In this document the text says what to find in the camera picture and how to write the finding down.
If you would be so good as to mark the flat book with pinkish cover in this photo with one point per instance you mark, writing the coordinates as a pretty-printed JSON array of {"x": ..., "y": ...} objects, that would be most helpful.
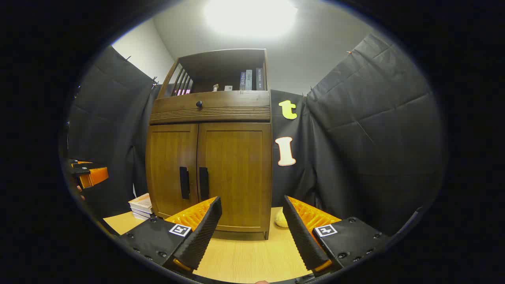
[{"x": 142, "y": 201}]

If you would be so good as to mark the grey upright book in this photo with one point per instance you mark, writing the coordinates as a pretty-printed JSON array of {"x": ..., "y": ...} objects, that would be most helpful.
[{"x": 249, "y": 80}]

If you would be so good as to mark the black backdrop cloth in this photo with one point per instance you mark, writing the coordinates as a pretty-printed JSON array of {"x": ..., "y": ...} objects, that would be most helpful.
[{"x": 375, "y": 138}]

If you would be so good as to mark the pale yellow round object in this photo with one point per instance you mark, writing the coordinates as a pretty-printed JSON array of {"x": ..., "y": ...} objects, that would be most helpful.
[{"x": 281, "y": 219}]

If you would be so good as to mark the wooden double-door shoe cabinet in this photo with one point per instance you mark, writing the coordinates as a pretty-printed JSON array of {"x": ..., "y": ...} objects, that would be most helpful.
[{"x": 213, "y": 117}]

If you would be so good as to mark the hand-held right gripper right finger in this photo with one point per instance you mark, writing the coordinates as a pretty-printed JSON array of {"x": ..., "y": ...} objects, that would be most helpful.
[{"x": 303, "y": 236}]

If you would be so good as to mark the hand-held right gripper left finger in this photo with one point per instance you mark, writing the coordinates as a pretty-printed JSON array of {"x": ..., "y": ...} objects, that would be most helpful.
[{"x": 203, "y": 236}]

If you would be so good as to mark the rectangular ceiling light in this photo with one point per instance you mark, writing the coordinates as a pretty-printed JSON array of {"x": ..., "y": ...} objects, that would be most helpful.
[{"x": 250, "y": 17}]

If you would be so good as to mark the wooden cabinet door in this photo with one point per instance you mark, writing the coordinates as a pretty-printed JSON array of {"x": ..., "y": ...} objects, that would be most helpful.
[
  {"x": 240, "y": 165},
  {"x": 165, "y": 165}
]

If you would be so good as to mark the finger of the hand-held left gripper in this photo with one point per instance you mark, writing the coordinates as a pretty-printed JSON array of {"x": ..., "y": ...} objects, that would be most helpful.
[{"x": 94, "y": 176}]

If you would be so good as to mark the wooden cabinet drawer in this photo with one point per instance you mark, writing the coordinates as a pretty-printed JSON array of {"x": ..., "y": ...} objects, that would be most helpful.
[{"x": 232, "y": 101}]

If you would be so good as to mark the dark blue upright book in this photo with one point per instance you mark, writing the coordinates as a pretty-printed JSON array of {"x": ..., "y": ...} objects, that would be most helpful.
[{"x": 242, "y": 81}]

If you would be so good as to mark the flat white book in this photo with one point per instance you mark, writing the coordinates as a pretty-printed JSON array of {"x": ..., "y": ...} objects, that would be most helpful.
[
  {"x": 143, "y": 212},
  {"x": 140, "y": 216}
]

